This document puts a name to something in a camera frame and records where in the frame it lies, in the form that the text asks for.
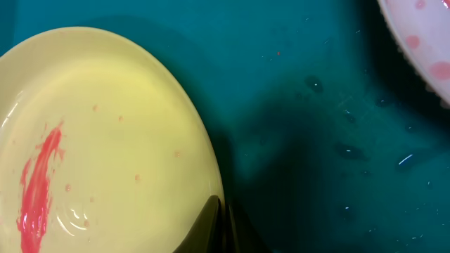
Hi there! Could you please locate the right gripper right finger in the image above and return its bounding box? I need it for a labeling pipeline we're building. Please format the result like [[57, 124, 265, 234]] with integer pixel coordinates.
[[224, 201, 272, 253]]

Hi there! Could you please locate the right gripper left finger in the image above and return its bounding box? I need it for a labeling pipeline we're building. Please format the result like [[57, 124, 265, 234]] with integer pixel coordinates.
[[174, 195, 222, 253]]

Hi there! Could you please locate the yellow-green plate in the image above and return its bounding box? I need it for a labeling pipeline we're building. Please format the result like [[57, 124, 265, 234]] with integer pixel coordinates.
[[1, 27, 224, 253]]

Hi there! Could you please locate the teal plastic tray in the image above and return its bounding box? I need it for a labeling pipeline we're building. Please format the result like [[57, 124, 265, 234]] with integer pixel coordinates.
[[1, 0, 449, 252]]

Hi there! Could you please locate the white plate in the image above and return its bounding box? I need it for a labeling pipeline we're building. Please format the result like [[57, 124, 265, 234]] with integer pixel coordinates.
[[378, 0, 450, 109]]

